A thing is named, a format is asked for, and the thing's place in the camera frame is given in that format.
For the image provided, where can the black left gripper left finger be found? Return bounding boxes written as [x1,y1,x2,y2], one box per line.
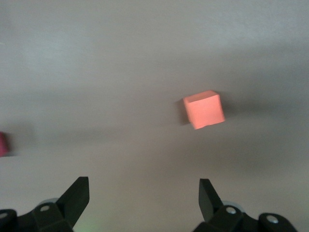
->
[0,176,90,232]

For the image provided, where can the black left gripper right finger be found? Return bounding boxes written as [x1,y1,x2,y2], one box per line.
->
[195,178,297,232]

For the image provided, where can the red foam cube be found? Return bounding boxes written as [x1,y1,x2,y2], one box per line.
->
[0,131,9,157]

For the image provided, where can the orange foam cube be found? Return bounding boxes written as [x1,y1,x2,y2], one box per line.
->
[183,90,225,131]

